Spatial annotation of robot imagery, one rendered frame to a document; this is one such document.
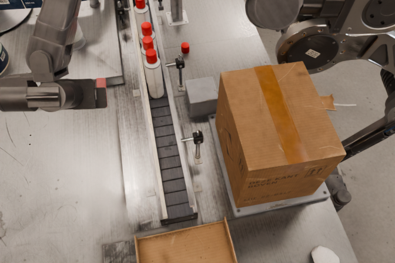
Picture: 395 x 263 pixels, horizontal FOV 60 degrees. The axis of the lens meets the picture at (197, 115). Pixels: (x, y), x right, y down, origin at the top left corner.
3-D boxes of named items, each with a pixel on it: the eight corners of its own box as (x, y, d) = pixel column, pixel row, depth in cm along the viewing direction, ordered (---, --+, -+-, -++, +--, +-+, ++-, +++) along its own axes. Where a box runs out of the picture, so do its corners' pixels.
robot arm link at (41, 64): (47, 50, 58) (65, 45, 66) (-21, 51, 58) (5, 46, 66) (57, 117, 61) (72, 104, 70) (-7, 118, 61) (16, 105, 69)
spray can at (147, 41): (145, 76, 123) (137, 34, 106) (159, 74, 124) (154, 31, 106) (147, 87, 120) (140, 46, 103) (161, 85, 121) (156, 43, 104)
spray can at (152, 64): (148, 88, 120) (141, 47, 103) (163, 86, 121) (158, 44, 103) (150, 100, 117) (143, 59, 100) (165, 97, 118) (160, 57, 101)
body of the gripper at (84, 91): (48, 80, 74) (33, 80, 67) (95, 78, 75) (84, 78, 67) (50, 109, 75) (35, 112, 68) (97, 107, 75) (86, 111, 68)
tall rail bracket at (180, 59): (164, 84, 127) (161, 54, 113) (184, 81, 128) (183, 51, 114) (166, 91, 126) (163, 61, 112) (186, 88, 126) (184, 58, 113)
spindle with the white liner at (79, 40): (62, 36, 134) (32, -33, 109) (85, 33, 135) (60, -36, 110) (62, 52, 129) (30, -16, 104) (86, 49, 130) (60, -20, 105)
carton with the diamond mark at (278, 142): (214, 122, 116) (220, 71, 93) (281, 113, 118) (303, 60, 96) (236, 208, 100) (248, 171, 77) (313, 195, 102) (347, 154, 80)
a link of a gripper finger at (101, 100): (83, 78, 83) (69, 78, 73) (113, 77, 83) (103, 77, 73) (84, 106, 83) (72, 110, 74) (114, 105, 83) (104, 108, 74)
